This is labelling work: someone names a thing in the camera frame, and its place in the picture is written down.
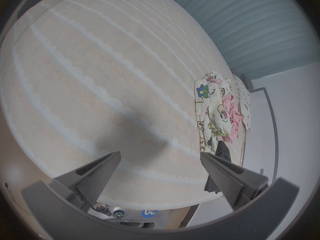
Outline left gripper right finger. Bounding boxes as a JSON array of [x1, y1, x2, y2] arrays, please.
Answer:
[[200, 152, 269, 207]]

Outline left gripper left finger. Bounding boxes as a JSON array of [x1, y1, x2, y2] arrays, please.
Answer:
[[51, 151, 122, 209]]

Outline black T-shirt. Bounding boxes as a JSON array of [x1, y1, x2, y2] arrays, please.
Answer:
[[204, 140, 232, 195]]

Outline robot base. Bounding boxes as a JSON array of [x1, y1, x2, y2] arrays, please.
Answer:
[[87, 201, 171, 231]]

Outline pink garment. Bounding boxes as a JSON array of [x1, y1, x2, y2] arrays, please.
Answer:
[[221, 95, 244, 143]]

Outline white printed pyjama top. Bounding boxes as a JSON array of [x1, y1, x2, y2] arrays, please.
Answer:
[[194, 71, 233, 155]]

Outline white printed pillow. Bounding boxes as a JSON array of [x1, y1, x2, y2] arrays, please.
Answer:
[[234, 75, 252, 132]]

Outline bed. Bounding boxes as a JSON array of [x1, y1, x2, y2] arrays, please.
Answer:
[[0, 0, 279, 231]]

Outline grey bedside table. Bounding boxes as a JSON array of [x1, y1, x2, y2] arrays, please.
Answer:
[[231, 69, 252, 89]]

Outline blue-green curtain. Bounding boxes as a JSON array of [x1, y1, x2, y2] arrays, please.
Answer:
[[150, 0, 320, 80]]

